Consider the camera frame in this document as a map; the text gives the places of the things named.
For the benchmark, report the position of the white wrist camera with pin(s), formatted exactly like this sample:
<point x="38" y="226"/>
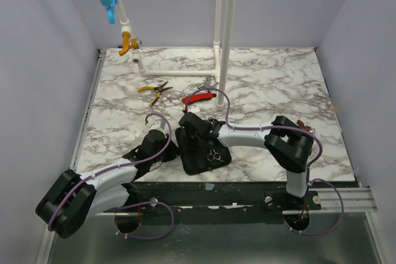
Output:
<point x="160" y="125"/>
<point x="195" y="110"/>

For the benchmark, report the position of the white PVC pipe frame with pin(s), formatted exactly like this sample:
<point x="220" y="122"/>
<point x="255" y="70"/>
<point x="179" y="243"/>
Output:
<point x="221" y="45"/>

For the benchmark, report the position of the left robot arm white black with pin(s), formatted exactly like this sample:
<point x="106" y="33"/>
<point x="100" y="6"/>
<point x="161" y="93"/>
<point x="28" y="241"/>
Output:
<point x="73" y="197"/>

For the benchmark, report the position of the red utility knife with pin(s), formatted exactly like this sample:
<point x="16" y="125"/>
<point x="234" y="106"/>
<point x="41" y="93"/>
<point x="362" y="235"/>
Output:
<point x="198" y="98"/>

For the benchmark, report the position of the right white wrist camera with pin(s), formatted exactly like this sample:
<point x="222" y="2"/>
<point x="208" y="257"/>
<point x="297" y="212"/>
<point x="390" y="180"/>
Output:
<point x="195" y="110"/>

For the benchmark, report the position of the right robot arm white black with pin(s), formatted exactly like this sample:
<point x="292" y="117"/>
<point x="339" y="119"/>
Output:
<point x="286" y="142"/>

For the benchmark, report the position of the blue faucet tap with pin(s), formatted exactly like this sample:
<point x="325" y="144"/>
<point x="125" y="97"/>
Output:
<point x="110" y="6"/>

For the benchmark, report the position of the yellow handled pliers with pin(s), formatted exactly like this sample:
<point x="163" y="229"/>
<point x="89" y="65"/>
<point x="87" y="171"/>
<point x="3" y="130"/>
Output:
<point x="158" y="90"/>

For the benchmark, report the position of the silver hair scissors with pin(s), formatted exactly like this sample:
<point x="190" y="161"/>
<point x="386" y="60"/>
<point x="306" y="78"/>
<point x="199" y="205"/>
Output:
<point x="214" y="156"/>

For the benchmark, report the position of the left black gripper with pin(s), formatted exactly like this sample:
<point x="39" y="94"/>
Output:
<point x="174" y="151"/>

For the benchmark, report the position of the black fabric tool case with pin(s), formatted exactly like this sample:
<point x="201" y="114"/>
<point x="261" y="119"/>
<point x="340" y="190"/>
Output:
<point x="194" y="157"/>

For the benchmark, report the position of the orange faucet tap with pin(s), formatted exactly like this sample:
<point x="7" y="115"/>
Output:
<point x="129" y="43"/>

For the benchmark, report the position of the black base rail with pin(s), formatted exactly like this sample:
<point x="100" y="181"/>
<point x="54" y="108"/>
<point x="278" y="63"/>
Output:
<point x="208" y="203"/>

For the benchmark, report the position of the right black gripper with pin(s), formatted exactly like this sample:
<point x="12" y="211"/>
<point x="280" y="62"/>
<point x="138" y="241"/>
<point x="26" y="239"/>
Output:
<point x="192" y="136"/>

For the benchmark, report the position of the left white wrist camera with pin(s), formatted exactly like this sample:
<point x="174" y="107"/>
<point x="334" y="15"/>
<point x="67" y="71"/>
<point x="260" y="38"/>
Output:
<point x="160" y="125"/>

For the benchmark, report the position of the brown faucet tap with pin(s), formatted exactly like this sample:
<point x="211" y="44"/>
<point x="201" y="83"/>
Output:
<point x="301" y="125"/>

